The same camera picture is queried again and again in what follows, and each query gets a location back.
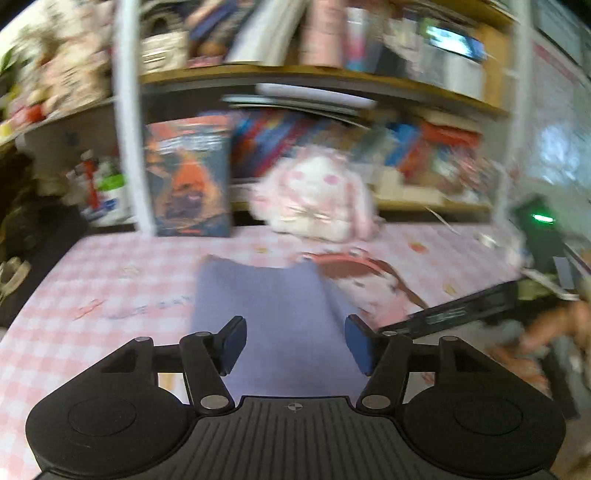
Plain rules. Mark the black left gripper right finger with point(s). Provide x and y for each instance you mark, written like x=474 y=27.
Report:
x=384 y=359

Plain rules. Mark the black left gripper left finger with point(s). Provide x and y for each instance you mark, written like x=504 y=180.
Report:
x=206 y=359

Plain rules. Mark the pink and purple sweater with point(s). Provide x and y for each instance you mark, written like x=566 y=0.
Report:
x=295 y=321

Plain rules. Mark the pink checkered desk mat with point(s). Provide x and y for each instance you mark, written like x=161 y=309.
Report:
x=109 y=289

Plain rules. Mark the row of colourful shelf books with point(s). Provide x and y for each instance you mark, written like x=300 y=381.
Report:
x=264 y=136

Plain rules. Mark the white green lidded jar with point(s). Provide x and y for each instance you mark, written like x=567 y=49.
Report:
x=113 y=205

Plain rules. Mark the white pink plush bunny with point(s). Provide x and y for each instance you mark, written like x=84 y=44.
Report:
x=315 y=194

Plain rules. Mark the Harry Potter book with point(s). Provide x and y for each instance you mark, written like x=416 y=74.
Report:
x=187 y=164

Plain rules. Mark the dark olive garment pile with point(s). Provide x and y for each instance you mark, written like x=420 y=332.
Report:
x=35 y=228

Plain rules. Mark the white wooden bookshelf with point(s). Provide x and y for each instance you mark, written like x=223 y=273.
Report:
x=134 y=95

